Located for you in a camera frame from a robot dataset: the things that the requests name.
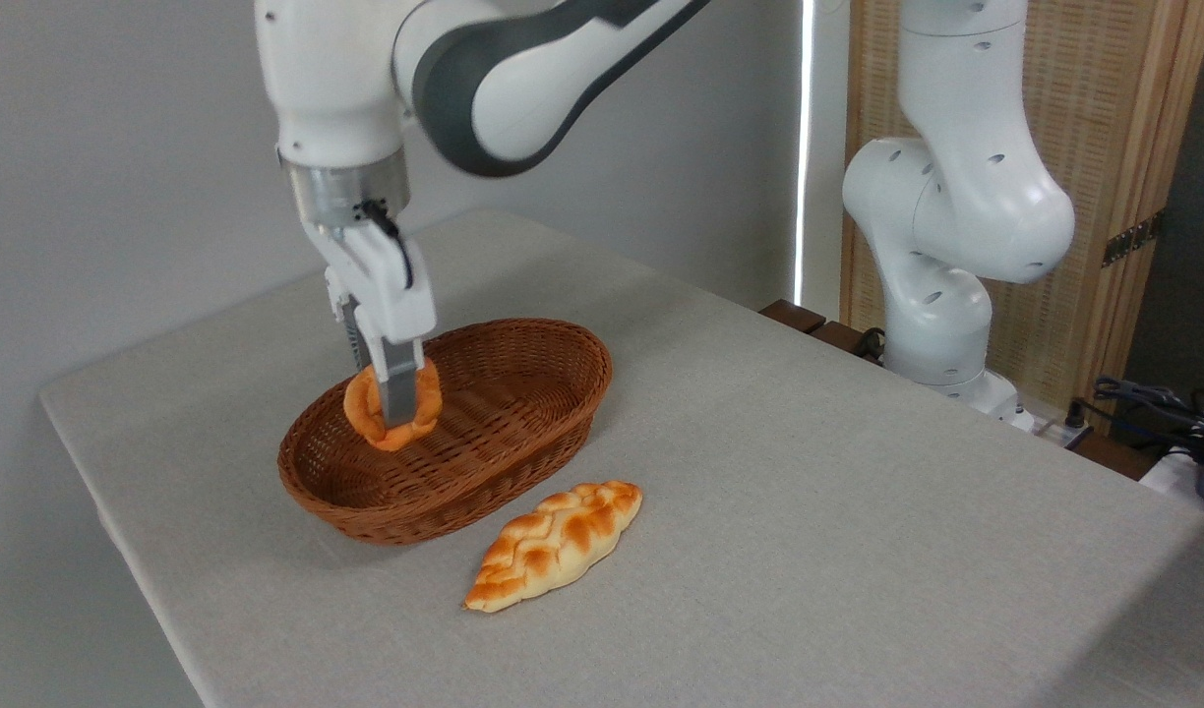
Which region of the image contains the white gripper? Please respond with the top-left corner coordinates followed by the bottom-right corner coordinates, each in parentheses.
top-left (301, 218), bottom-right (439, 431)

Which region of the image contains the round orange bread roll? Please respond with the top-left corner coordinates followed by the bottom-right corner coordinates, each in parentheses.
top-left (343, 358), bottom-right (444, 453)

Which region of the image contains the braided golden bread loaf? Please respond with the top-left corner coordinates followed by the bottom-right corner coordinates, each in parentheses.
top-left (462, 479), bottom-right (645, 615)

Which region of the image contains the brown oval wicker basket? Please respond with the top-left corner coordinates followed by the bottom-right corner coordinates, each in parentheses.
top-left (276, 317), bottom-right (615, 548)

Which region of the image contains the grey tablecloth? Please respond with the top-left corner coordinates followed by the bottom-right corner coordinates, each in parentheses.
top-left (38, 208), bottom-right (1204, 708)

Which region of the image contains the metal screen hinge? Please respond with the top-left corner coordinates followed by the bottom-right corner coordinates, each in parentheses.
top-left (1101, 210), bottom-right (1167, 269)

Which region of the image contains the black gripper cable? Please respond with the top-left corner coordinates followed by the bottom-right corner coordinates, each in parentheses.
top-left (357, 199), bottom-right (416, 292)

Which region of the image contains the black cable bundle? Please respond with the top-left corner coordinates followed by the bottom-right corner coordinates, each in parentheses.
top-left (1092, 376), bottom-right (1204, 445)

